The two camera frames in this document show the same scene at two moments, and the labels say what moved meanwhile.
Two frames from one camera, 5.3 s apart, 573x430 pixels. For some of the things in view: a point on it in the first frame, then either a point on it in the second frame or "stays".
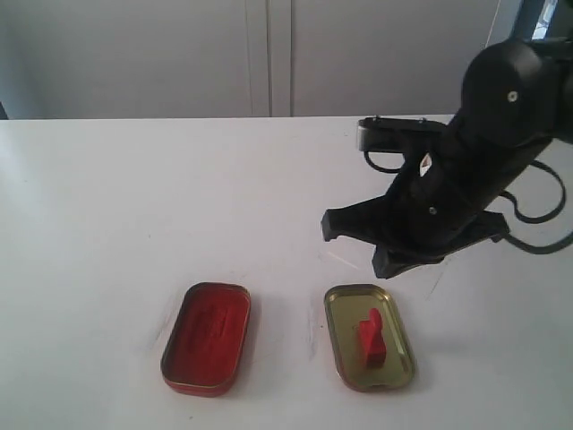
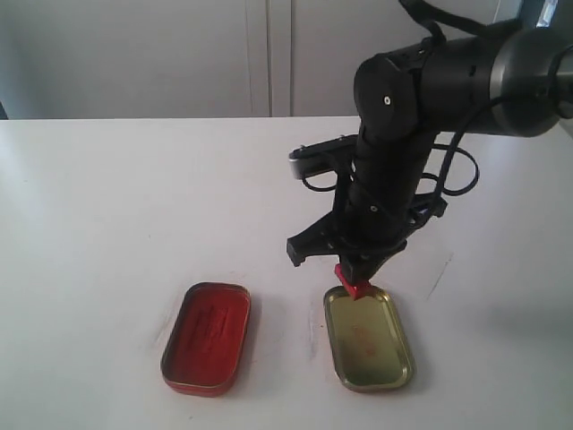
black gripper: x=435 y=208 -> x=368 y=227
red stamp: x=372 y=339 -> x=356 y=291
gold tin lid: x=345 y=305 stays
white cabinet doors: x=172 y=59 stays
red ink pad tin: x=204 y=351 stays
